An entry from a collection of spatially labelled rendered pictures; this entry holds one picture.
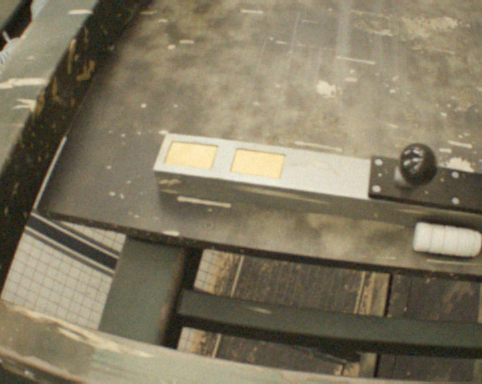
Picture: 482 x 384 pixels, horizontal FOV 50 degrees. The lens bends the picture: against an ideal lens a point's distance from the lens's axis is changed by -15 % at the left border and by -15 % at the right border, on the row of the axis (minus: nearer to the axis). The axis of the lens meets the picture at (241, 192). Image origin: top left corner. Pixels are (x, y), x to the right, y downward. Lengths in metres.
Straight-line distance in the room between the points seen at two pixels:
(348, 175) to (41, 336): 0.35
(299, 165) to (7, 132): 0.32
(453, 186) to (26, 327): 0.46
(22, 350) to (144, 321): 0.16
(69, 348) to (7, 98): 0.31
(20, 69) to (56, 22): 0.09
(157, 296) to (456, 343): 0.34
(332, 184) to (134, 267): 0.23
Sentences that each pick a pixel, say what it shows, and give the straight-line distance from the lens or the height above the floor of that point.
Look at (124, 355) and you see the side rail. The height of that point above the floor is 1.68.
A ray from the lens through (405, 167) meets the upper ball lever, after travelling 0.48.
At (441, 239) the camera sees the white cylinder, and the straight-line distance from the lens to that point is 0.60.
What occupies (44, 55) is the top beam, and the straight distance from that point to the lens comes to 0.72.
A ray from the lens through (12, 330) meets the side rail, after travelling 0.57.
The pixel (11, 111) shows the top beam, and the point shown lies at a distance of 0.67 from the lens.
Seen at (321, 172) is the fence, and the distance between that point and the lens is 0.60.
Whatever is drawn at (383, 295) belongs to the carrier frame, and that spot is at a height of 0.78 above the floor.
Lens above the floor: 1.80
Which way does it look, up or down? 17 degrees down
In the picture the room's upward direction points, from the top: 64 degrees counter-clockwise
